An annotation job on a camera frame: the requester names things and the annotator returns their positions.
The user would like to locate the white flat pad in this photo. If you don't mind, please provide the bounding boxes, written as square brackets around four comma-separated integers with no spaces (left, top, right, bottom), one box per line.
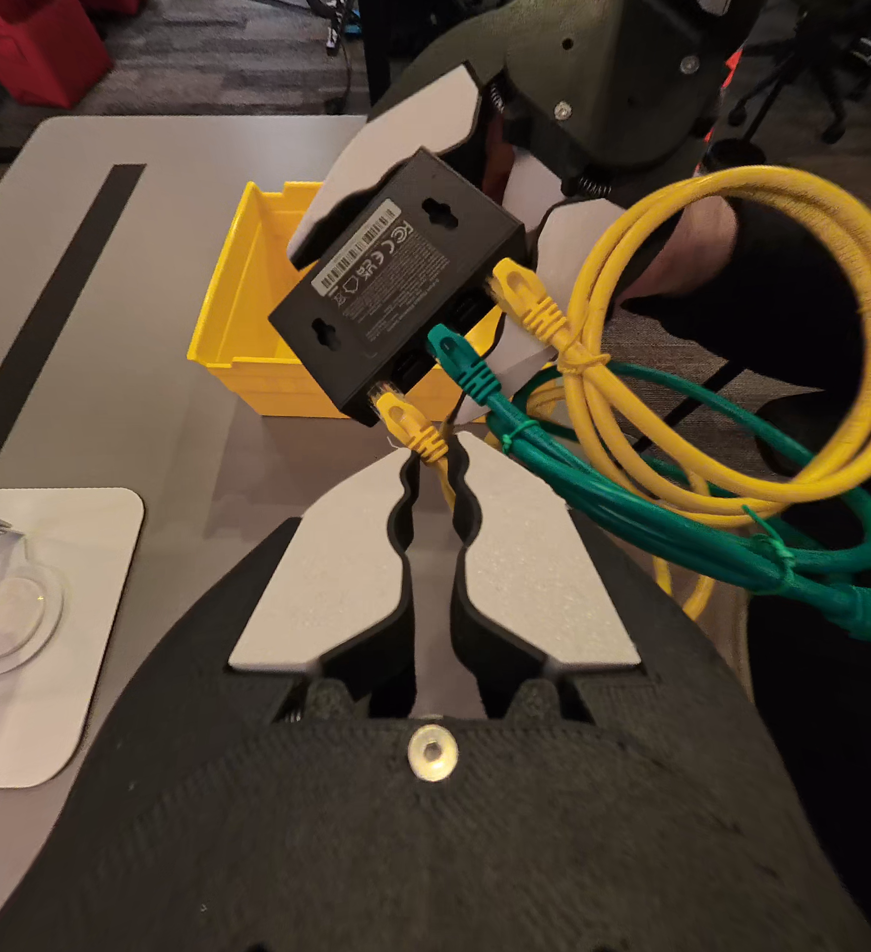
[0,487,146,789]

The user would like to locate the clear plastic holder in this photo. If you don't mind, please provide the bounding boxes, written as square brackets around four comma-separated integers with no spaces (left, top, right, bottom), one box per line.
[0,502,64,681]

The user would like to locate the yellow plastic bin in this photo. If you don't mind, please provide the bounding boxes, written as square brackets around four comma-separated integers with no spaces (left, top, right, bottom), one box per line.
[186,180,503,419]

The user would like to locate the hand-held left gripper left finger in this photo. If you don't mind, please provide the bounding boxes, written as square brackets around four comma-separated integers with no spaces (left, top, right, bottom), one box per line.
[229,448,418,696]

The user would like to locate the person's right forearm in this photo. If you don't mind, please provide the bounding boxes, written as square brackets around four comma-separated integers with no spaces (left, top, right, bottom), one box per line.
[618,195,871,399]

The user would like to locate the coiled yellow ethernet cable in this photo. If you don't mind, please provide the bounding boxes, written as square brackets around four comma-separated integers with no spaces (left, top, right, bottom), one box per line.
[484,165,871,529]

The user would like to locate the yellow ethernet cable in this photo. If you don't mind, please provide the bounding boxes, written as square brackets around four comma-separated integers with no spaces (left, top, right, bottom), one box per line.
[484,165,871,529]
[369,383,718,622]

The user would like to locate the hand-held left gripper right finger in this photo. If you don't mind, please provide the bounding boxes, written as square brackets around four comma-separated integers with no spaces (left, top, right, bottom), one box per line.
[450,430,642,704]

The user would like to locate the person's beige pants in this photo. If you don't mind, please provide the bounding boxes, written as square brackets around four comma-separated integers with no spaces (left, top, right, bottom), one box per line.
[692,595,756,704]

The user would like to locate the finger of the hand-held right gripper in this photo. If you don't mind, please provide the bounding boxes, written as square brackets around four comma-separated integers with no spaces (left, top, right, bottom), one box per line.
[450,145,630,426]
[287,63,485,270]

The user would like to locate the red box on floor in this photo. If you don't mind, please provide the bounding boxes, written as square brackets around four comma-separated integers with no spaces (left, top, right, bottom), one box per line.
[0,0,142,109]

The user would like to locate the person's right hand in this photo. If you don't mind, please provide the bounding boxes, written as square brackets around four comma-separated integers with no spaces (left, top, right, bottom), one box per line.
[616,195,739,300]

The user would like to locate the black tape strip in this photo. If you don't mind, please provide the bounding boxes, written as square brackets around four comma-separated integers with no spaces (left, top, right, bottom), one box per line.
[0,164,148,501]

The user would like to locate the green ethernet cable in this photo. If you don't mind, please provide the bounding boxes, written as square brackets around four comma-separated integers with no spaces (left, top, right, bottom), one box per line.
[427,323,871,655]

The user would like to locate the black network switch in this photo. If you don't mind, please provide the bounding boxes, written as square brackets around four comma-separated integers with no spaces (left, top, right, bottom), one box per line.
[266,147,529,428]

